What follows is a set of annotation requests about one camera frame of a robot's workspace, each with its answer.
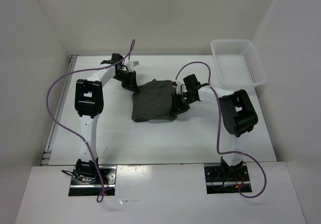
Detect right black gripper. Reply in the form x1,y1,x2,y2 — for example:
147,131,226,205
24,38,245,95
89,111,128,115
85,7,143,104
170,91,196,116

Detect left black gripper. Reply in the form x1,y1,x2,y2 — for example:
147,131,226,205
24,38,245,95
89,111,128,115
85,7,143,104
112,70,138,93

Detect olive green shorts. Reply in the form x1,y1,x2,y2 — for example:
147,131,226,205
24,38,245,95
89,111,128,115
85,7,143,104
131,79,177,123

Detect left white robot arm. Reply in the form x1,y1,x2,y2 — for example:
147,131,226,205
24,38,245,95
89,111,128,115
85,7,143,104
75,53,139,184

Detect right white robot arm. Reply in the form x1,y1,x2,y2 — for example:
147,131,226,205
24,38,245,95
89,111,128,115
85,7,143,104
170,74,258,181

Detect white plastic basket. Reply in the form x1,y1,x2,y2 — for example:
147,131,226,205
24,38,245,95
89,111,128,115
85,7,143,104
210,39,267,88

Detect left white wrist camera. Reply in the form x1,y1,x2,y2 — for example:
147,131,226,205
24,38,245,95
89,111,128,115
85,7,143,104
125,60,139,72

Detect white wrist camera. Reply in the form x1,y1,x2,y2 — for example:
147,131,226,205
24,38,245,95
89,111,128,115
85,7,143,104
173,82,187,94
125,60,139,72

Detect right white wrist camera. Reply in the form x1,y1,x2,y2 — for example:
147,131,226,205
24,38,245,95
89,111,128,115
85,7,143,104
173,82,187,94

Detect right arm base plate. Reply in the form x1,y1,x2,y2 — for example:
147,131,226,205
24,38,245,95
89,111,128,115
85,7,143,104
204,164,252,194

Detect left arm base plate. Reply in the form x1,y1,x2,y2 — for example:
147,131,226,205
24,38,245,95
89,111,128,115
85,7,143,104
65,166,117,196

